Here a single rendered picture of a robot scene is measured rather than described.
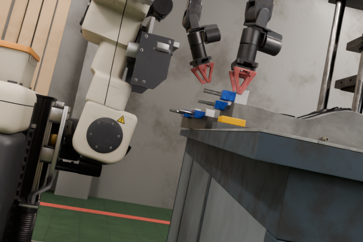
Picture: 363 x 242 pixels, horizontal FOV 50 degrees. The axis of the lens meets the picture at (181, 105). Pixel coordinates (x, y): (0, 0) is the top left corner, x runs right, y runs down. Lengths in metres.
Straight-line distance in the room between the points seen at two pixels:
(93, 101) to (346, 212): 0.80
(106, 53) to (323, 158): 0.84
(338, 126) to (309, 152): 0.70
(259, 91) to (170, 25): 1.18
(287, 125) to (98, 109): 0.54
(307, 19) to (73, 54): 2.57
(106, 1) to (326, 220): 0.89
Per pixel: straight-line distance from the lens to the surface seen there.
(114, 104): 1.15
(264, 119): 1.12
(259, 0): 1.21
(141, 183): 3.98
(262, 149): 0.47
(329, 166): 0.50
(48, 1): 3.74
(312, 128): 1.16
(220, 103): 1.27
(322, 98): 2.57
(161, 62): 1.16
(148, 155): 3.95
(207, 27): 1.56
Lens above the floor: 0.78
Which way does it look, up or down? 4 degrees up
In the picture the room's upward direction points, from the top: 12 degrees clockwise
